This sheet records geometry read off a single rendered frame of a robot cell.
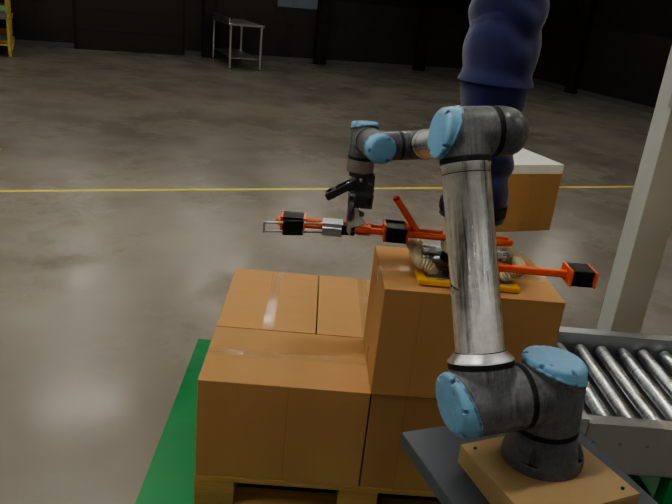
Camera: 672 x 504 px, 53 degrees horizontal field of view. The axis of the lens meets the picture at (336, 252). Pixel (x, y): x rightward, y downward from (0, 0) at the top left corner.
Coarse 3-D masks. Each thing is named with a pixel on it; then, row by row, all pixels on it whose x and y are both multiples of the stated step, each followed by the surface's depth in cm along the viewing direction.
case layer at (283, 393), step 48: (240, 288) 301; (288, 288) 306; (336, 288) 311; (240, 336) 260; (288, 336) 264; (336, 336) 268; (240, 384) 230; (288, 384) 232; (336, 384) 235; (240, 432) 237; (288, 432) 237; (336, 432) 237; (384, 432) 238; (288, 480) 245; (336, 480) 245; (384, 480) 245
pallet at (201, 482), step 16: (208, 480) 244; (224, 480) 244; (240, 480) 245; (256, 480) 245; (272, 480) 245; (208, 496) 247; (224, 496) 247; (240, 496) 253; (256, 496) 254; (272, 496) 254; (288, 496) 255; (304, 496) 256; (320, 496) 257; (336, 496) 255; (352, 496) 248; (368, 496) 247; (432, 496) 248
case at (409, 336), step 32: (384, 256) 244; (384, 288) 218; (416, 288) 219; (448, 288) 222; (544, 288) 230; (384, 320) 221; (416, 320) 221; (448, 320) 222; (512, 320) 222; (544, 320) 222; (384, 352) 225; (416, 352) 226; (448, 352) 226; (512, 352) 226; (384, 384) 230; (416, 384) 230
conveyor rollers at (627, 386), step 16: (576, 352) 279; (608, 352) 276; (624, 352) 278; (640, 352) 281; (592, 368) 264; (608, 368) 268; (640, 368) 266; (656, 368) 268; (608, 384) 252; (624, 384) 255; (640, 384) 260; (592, 400) 241; (608, 400) 247; (640, 400) 244; (656, 400) 248; (624, 416) 234; (656, 416) 235
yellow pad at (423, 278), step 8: (416, 272) 227; (424, 272) 226; (440, 272) 227; (448, 272) 224; (424, 280) 221; (432, 280) 221; (440, 280) 222; (448, 280) 222; (512, 280) 228; (504, 288) 222; (512, 288) 222
